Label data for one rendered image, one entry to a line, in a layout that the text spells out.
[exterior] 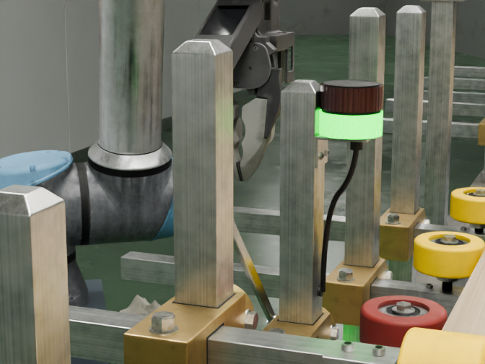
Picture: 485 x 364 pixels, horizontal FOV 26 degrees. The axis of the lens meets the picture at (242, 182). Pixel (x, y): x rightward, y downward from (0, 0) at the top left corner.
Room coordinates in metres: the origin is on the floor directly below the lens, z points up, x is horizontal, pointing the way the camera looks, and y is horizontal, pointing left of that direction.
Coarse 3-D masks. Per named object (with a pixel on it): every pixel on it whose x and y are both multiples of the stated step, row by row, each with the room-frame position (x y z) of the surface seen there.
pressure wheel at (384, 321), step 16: (368, 304) 0.94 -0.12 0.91; (384, 304) 0.94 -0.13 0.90; (400, 304) 0.92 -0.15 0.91; (416, 304) 0.94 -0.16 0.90; (432, 304) 0.94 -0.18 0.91; (368, 320) 0.91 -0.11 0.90; (384, 320) 0.90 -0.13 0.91; (400, 320) 0.89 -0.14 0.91; (416, 320) 0.89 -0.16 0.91; (432, 320) 0.90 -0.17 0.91; (368, 336) 0.91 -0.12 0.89; (384, 336) 0.89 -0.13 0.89; (400, 336) 0.89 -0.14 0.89
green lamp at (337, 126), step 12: (324, 120) 0.97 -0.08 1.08; (336, 120) 0.96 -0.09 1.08; (348, 120) 0.96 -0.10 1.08; (360, 120) 0.96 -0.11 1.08; (372, 120) 0.96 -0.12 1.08; (324, 132) 0.97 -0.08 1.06; (336, 132) 0.96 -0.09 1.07; (348, 132) 0.96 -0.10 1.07; (360, 132) 0.96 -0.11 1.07; (372, 132) 0.96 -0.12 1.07
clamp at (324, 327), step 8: (328, 312) 1.04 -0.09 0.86; (272, 320) 1.00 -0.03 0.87; (320, 320) 0.99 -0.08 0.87; (328, 320) 1.01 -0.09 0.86; (264, 328) 0.97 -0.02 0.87; (272, 328) 0.97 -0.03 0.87; (280, 328) 0.97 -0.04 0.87; (288, 328) 0.97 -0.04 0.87; (296, 328) 0.97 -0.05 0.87; (304, 328) 0.97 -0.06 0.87; (312, 328) 0.97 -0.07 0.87; (320, 328) 0.98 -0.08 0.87; (328, 328) 1.01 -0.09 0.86; (336, 328) 1.02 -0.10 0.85; (304, 336) 0.95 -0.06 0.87; (312, 336) 0.95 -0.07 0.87; (320, 336) 0.98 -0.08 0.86; (328, 336) 1.01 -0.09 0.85; (336, 336) 1.02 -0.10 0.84
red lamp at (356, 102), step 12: (324, 96) 0.97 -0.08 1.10; (336, 96) 0.96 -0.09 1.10; (348, 96) 0.96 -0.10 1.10; (360, 96) 0.96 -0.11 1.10; (372, 96) 0.96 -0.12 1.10; (324, 108) 0.97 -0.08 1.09; (336, 108) 0.96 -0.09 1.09; (348, 108) 0.96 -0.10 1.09; (360, 108) 0.96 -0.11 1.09; (372, 108) 0.96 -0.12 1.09
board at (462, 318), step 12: (480, 264) 1.08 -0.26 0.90; (480, 276) 1.04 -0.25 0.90; (468, 288) 1.00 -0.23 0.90; (480, 288) 1.00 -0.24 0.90; (468, 300) 0.97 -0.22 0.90; (480, 300) 0.97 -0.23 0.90; (456, 312) 0.93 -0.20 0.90; (468, 312) 0.93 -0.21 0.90; (480, 312) 0.93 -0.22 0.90; (456, 324) 0.90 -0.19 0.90; (468, 324) 0.90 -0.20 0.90; (480, 324) 0.90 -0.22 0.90
